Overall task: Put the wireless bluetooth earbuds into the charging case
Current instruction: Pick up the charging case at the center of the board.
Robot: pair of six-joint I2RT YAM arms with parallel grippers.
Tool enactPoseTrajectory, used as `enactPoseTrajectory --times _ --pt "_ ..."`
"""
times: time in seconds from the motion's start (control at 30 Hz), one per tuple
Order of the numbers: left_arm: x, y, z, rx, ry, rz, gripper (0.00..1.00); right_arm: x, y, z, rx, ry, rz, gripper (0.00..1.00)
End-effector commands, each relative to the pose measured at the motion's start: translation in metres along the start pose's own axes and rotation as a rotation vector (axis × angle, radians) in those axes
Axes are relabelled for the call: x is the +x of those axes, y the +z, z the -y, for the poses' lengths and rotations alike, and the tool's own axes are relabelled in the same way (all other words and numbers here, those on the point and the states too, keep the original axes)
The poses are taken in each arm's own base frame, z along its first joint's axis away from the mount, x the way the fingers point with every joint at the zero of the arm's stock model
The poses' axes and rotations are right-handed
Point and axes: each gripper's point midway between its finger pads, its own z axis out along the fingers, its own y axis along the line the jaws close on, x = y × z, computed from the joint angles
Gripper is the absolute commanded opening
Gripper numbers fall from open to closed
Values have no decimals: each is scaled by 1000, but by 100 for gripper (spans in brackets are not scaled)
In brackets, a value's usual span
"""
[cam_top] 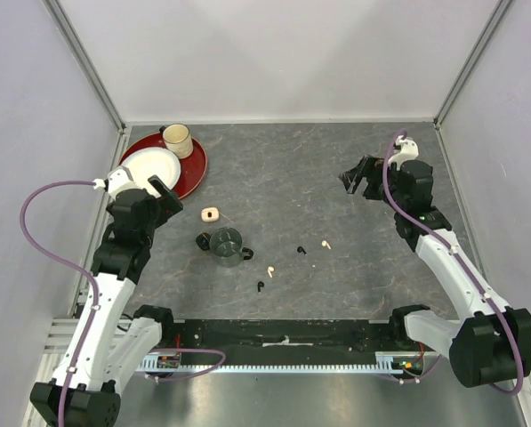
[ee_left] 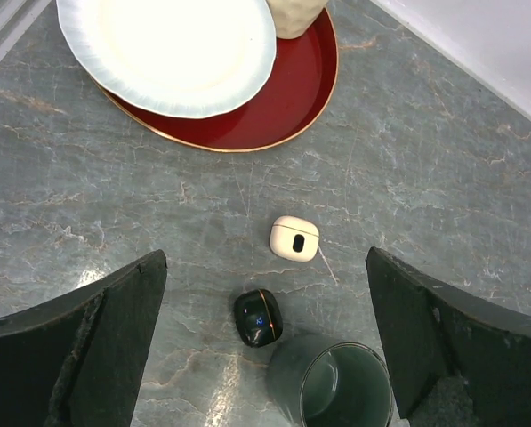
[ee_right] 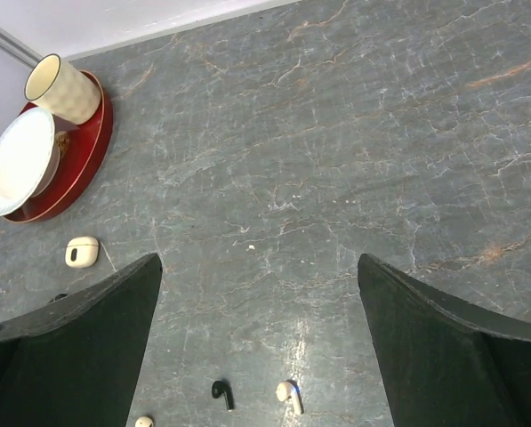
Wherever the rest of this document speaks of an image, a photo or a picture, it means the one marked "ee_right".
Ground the white earbud with blue light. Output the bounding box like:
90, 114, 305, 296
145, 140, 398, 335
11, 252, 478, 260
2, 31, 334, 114
276, 380, 304, 415

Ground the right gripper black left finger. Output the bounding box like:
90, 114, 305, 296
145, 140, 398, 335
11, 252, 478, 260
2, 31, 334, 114
0, 254, 163, 426

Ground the white earbud charging case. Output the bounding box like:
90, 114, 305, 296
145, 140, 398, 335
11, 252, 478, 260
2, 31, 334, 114
65, 236, 100, 269

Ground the cream ceramic cup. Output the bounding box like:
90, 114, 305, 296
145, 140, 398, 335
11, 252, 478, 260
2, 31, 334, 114
24, 53, 101, 125

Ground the black earbud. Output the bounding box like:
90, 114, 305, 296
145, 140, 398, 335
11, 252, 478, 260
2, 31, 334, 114
211, 379, 235, 411

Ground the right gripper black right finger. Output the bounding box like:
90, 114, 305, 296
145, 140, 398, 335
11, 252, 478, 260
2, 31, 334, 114
358, 254, 531, 426

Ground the white paper plate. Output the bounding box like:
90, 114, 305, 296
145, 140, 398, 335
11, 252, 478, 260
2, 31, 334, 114
0, 107, 60, 216

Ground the red round tray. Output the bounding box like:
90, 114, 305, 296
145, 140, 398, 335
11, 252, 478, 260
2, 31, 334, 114
4, 70, 113, 223

